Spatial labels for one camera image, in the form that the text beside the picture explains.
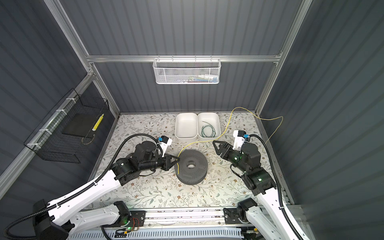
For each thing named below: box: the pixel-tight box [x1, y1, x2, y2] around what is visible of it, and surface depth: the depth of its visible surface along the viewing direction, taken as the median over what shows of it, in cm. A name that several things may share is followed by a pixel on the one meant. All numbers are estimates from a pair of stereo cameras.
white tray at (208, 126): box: [197, 112, 222, 141], surface depth 113 cm
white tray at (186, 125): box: [174, 112, 198, 139], surface depth 114 cm
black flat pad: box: [61, 113, 102, 139], surface depth 77 cm
